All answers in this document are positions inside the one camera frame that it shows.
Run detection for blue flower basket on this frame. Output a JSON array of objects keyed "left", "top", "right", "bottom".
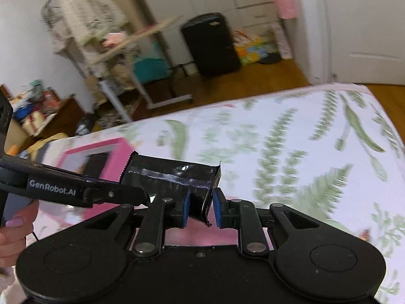
[{"left": 13, "top": 102, "right": 34, "bottom": 121}]

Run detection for floral bed sheet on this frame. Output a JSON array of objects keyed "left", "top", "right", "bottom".
[{"left": 43, "top": 84, "right": 404, "bottom": 303}]

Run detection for left hand pink nails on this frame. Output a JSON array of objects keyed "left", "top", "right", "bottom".
[{"left": 0, "top": 200, "right": 39, "bottom": 268}]

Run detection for black suitcase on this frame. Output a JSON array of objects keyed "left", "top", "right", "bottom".
[{"left": 180, "top": 12, "right": 242, "bottom": 80}]

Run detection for colourful gift bag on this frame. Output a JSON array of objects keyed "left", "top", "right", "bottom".
[{"left": 233, "top": 31, "right": 268, "bottom": 66}]

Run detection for wooden top rolling table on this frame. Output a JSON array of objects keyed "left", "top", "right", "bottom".
[{"left": 88, "top": 16, "right": 194, "bottom": 122}]

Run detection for pink cardboard box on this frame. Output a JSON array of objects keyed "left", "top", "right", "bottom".
[{"left": 56, "top": 137, "right": 134, "bottom": 182}]

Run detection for white knitted cardigan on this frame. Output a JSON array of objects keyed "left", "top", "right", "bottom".
[{"left": 51, "top": 0, "right": 130, "bottom": 53}]

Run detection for pink tissue box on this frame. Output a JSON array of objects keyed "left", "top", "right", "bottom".
[{"left": 102, "top": 32, "right": 127, "bottom": 49}]

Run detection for white door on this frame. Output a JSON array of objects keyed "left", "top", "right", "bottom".
[{"left": 325, "top": 0, "right": 404, "bottom": 85}]

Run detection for black snack packet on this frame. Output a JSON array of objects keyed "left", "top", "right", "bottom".
[{"left": 119, "top": 152, "right": 221, "bottom": 226}]

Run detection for dark wooden nightstand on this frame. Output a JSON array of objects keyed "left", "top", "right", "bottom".
[{"left": 19, "top": 94, "right": 85, "bottom": 152}]

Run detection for teal shopping bag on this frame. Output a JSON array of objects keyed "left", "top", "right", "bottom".
[{"left": 132, "top": 43, "right": 169, "bottom": 84}]

